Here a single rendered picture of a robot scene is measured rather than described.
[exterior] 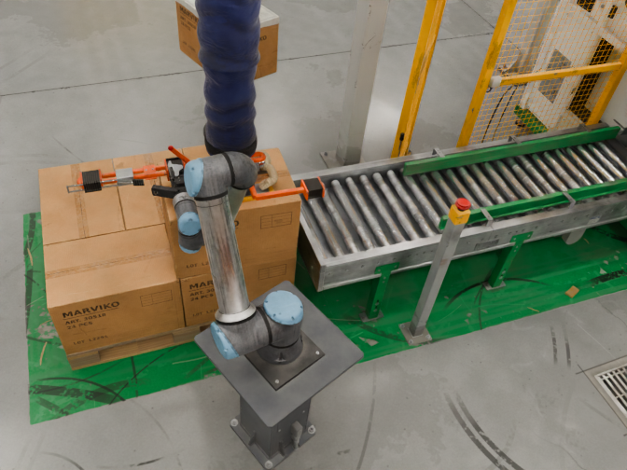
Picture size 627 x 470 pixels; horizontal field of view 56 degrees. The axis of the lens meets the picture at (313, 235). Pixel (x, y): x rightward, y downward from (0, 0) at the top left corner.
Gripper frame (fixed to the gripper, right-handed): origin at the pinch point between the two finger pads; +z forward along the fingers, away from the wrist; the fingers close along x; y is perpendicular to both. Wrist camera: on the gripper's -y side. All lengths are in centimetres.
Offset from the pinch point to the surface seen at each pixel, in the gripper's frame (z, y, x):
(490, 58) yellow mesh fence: 41, 187, 9
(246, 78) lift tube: -9, 32, 47
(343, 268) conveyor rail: -34, 76, -53
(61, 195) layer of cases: 55, -53, -54
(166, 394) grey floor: -47, -20, -108
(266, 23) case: 134, 84, -9
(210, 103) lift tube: -5.4, 18.4, 34.9
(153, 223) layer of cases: 22, -9, -54
